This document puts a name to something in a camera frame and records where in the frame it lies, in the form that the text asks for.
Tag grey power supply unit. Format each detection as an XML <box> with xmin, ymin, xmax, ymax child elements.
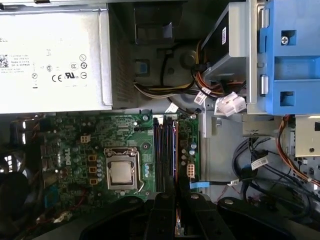
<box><xmin>0</xmin><ymin>0</ymin><xmax>113</xmax><ymax>115</ymax></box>

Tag black optical drive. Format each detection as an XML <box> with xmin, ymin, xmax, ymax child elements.
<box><xmin>201</xmin><ymin>4</ymin><xmax>230</xmax><ymax>78</ymax></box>

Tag black PC case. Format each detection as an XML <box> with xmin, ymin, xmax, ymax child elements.
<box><xmin>0</xmin><ymin>0</ymin><xmax>320</xmax><ymax>240</ymax></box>

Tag green motherboard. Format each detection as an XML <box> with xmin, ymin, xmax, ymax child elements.
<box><xmin>39</xmin><ymin>112</ymin><xmax>201</xmax><ymax>208</ymax></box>

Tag black case fan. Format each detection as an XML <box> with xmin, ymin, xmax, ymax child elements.
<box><xmin>0</xmin><ymin>149</ymin><xmax>42</xmax><ymax>226</ymax></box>

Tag blue plastic clip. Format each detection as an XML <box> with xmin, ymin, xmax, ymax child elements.
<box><xmin>136</xmin><ymin>62</ymin><xmax>150</xmax><ymax>75</ymax></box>

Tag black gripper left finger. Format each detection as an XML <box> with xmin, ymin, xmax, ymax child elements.
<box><xmin>79</xmin><ymin>174</ymin><xmax>176</xmax><ymax>240</ymax></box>

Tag black wire with blue tab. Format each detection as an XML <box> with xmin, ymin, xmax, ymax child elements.
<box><xmin>189</xmin><ymin>178</ymin><xmax>253</xmax><ymax>190</ymax></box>

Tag black RAM slot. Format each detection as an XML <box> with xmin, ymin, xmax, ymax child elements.
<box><xmin>159</xmin><ymin>116</ymin><xmax>166</xmax><ymax>193</ymax></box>
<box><xmin>152</xmin><ymin>116</ymin><xmax>160</xmax><ymax>193</ymax></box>

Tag orange wire bundle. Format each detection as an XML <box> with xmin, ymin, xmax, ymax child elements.
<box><xmin>276</xmin><ymin>114</ymin><xmax>320</xmax><ymax>187</ymax></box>

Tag installed black RAM stick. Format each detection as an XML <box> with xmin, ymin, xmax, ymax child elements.
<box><xmin>164</xmin><ymin>116</ymin><xmax>175</xmax><ymax>177</ymax></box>

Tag silver CPU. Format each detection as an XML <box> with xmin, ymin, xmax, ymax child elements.
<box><xmin>109</xmin><ymin>161</ymin><xmax>134</xmax><ymax>185</ymax></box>

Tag yellow black wire bundle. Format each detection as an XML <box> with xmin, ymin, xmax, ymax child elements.
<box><xmin>133</xmin><ymin>41</ymin><xmax>247</xmax><ymax>107</ymax></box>

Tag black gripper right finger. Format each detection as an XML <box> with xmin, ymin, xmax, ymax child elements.
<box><xmin>178</xmin><ymin>173</ymin><xmax>301</xmax><ymax>240</ymax></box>

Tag white wire connector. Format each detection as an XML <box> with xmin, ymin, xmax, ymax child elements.
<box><xmin>214</xmin><ymin>91</ymin><xmax>247</xmax><ymax>117</ymax></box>

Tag grey metal drive cage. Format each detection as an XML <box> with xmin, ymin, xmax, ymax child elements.
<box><xmin>201</xmin><ymin>0</ymin><xmax>320</xmax><ymax>158</ymax></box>

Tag blue drive latch carrier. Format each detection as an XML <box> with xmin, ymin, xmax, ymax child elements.
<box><xmin>258</xmin><ymin>0</ymin><xmax>320</xmax><ymax>116</ymax></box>

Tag metal locking lever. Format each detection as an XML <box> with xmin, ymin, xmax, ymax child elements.
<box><xmin>134</xmin><ymin>149</ymin><xmax>145</xmax><ymax>195</ymax></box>

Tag metal socket cover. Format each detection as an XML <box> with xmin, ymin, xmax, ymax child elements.
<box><xmin>103</xmin><ymin>147</ymin><xmax>141</xmax><ymax>193</ymax></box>

